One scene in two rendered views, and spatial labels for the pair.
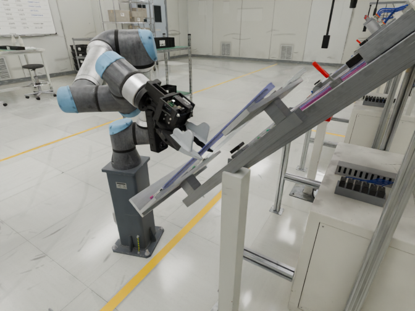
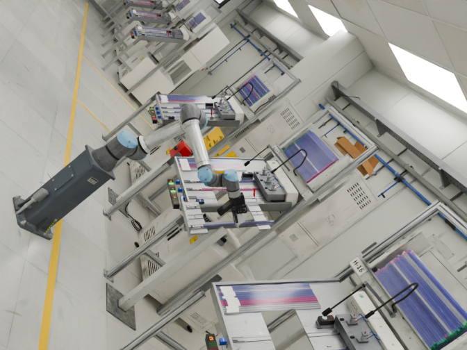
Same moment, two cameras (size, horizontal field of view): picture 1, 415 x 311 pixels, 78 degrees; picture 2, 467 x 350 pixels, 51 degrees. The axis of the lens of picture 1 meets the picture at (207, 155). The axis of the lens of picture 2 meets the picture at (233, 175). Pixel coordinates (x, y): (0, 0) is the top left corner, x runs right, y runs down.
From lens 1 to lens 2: 266 cm
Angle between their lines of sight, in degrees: 63
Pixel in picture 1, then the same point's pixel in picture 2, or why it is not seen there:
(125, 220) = (60, 204)
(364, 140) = (167, 175)
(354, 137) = not seen: hidden behind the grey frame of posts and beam
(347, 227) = (215, 254)
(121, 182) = (95, 179)
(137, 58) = not seen: hidden behind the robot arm
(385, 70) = (270, 207)
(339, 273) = (193, 273)
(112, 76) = (235, 185)
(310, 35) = not seen: outside the picture
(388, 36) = (276, 197)
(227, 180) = (221, 230)
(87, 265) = (9, 237)
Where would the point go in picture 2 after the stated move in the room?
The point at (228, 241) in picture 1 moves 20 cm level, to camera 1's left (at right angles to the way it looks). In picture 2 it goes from (194, 253) to (179, 248)
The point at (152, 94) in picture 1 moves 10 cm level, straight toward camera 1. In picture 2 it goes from (241, 199) to (251, 213)
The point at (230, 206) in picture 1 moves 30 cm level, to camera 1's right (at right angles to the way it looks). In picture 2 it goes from (212, 239) to (231, 247)
